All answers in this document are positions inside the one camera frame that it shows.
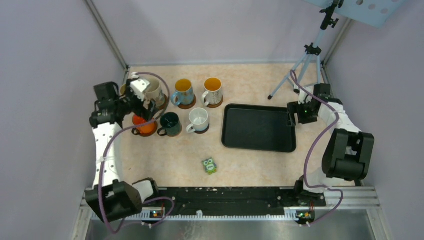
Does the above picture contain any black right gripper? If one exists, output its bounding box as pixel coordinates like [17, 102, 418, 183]
[287, 100, 318, 127]

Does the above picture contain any black mug orange inside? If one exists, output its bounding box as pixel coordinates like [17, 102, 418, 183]
[132, 114, 158, 133]

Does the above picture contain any tall cream patterned mug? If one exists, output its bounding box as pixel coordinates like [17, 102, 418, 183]
[145, 79, 166, 108]

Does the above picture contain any dark green mug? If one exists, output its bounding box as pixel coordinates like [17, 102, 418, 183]
[157, 112, 181, 137]

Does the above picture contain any black serving tray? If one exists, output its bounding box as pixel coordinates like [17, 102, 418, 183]
[221, 103, 297, 153]

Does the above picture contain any blue mug yellow inside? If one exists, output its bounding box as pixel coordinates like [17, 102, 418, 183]
[170, 78, 195, 107]

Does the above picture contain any plain white mug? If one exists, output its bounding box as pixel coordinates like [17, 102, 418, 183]
[186, 107, 210, 133]

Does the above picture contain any white mug yellow inside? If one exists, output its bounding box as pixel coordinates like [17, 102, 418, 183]
[201, 77, 223, 107]

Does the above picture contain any beige round mug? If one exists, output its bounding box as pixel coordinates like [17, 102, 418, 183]
[119, 84, 127, 96]

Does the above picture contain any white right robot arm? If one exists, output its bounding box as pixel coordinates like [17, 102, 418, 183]
[287, 83, 375, 206]

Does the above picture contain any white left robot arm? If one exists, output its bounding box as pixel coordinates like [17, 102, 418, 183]
[85, 78, 161, 223]

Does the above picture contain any light wooden coaster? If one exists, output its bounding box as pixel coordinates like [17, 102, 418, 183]
[175, 124, 183, 137]

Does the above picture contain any dark brown coaster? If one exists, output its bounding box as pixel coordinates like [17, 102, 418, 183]
[194, 125, 211, 135]

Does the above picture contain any green owl figure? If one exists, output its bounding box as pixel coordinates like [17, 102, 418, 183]
[202, 157, 218, 175]

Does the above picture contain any light blue perforated panel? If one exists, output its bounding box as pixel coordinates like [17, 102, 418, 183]
[305, 0, 406, 28]

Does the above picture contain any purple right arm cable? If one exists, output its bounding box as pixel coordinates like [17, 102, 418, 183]
[289, 69, 344, 228]

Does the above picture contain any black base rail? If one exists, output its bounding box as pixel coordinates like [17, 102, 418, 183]
[143, 187, 326, 216]

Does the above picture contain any blue camera tripod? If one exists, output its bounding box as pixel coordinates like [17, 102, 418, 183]
[267, 0, 345, 100]

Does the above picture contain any white cable duct strip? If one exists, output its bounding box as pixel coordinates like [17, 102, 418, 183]
[125, 210, 299, 222]

